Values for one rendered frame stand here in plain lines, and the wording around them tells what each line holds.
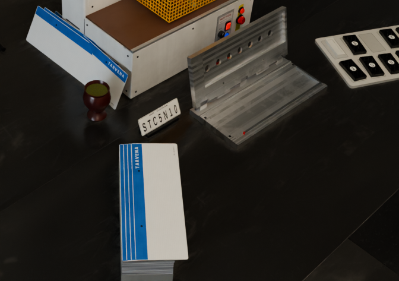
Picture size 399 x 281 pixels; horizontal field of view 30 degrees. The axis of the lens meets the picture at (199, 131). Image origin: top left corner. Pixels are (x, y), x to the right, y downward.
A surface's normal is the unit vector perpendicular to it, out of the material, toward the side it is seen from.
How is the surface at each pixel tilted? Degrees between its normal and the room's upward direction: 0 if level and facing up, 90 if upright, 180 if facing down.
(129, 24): 0
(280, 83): 0
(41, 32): 63
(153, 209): 0
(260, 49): 74
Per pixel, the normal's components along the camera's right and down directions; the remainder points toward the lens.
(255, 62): 0.70, 0.33
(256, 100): 0.10, -0.72
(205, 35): 0.70, 0.54
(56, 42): -0.56, 0.08
